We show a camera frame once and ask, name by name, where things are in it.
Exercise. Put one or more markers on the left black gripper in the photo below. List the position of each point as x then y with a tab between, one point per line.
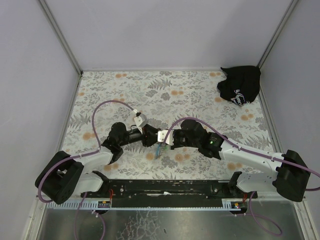
145	135

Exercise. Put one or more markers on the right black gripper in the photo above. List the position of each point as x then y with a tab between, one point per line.
173	139

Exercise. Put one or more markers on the blue keyring handle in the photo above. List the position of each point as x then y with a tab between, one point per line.
158	149

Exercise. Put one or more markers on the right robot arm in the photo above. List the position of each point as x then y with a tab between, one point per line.
284	173

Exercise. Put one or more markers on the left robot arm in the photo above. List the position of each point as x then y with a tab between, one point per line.
66	175

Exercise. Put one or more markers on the floral table mat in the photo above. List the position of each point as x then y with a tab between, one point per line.
108	97

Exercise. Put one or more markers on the black cloth bag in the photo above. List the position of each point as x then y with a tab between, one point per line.
242	84

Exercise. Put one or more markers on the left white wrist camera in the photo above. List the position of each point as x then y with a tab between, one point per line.
140	120

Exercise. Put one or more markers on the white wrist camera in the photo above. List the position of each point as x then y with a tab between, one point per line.
140	120
165	137

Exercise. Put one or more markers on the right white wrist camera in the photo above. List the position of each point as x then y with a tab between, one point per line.
165	137

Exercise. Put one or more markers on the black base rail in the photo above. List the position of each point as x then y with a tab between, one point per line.
167	193

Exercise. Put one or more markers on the white cable duct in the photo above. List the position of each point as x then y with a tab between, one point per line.
96	205

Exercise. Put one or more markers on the left aluminium frame post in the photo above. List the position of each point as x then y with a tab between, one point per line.
59	35

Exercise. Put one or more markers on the aluminium frame post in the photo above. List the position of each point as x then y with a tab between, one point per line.
281	25
59	35

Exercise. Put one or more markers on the right aluminium frame post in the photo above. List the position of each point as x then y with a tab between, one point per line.
281	25

